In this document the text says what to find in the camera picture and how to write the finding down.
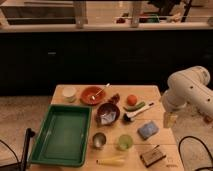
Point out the white small cup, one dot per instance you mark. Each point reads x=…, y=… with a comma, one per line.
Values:
x=69, y=93

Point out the orange tomato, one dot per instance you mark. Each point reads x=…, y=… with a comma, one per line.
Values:
x=131, y=100

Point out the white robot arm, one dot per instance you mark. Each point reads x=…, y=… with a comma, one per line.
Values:
x=187, y=86

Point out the blue sponge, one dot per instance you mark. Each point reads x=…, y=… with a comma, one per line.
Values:
x=148, y=130

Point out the green plastic tray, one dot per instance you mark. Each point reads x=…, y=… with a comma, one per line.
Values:
x=63, y=136

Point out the white crumpled paper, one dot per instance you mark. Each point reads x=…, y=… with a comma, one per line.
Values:
x=107, y=118

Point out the small metal cup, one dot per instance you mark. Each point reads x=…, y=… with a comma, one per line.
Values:
x=99, y=140

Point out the green cucumber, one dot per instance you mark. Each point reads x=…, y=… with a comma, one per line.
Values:
x=134, y=108

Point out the orange bowl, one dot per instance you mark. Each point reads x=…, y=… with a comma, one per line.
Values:
x=88, y=92

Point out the brown wooden block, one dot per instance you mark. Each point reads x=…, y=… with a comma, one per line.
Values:
x=153, y=156

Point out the dark brown bowl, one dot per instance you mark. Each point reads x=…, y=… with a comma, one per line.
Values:
x=105, y=109

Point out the dark red food piece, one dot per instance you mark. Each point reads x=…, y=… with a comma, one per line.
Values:
x=114, y=99

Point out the yellow corn cob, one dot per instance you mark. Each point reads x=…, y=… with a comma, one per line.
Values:
x=111, y=161

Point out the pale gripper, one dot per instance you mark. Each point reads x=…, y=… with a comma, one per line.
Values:
x=169, y=119

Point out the green translucent cup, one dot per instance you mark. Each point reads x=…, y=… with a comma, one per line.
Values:
x=124, y=142

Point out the white handled dish brush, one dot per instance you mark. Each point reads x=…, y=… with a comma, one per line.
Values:
x=129, y=117

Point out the white spoon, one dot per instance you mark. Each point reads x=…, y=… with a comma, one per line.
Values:
x=100, y=91

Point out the black stand pole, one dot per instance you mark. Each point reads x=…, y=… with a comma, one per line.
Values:
x=28, y=135

